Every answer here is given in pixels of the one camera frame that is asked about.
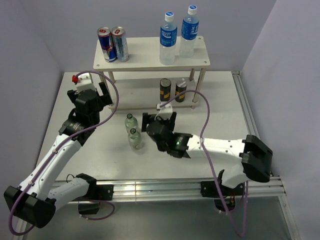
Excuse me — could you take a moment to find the black gold coffee can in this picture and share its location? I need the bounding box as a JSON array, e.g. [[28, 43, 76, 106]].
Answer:
[[159, 78, 172, 102], [175, 78, 188, 103]]

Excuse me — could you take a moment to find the blue red energy can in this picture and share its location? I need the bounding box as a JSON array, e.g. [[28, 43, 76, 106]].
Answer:
[[97, 27, 117, 62]]

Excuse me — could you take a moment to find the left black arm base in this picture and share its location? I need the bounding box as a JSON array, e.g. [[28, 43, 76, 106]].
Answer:
[[76, 184, 116, 221]]

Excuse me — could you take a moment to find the aluminium frame rail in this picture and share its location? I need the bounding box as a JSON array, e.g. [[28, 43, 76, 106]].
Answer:
[[12, 70, 296, 240]]

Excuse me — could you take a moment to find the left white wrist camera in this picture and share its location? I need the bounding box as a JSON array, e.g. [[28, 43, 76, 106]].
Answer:
[[71, 73, 96, 93]]

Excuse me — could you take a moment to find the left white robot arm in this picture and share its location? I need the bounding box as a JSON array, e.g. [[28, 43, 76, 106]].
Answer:
[[3, 82, 112, 229]]

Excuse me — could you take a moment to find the white two-tier shelf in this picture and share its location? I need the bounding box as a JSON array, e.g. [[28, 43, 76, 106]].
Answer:
[[93, 36, 211, 110]]

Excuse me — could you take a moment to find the water bottle blue label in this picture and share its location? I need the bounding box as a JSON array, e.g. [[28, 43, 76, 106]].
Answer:
[[179, 5, 199, 58]]

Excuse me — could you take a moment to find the silver blue energy can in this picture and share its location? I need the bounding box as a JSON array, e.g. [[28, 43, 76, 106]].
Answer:
[[111, 26, 129, 62]]

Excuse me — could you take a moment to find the clear glass bottle green cap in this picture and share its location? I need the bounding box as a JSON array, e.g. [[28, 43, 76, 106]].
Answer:
[[124, 113, 139, 134], [128, 128, 144, 150]]

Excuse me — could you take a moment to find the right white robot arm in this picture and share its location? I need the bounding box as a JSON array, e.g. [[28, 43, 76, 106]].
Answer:
[[141, 112, 273, 195]]

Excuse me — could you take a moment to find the sports drink bottle blue label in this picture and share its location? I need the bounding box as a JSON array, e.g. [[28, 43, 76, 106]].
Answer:
[[159, 11, 178, 66]]

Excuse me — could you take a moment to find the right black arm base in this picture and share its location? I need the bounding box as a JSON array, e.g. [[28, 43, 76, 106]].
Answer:
[[200, 181, 245, 212]]

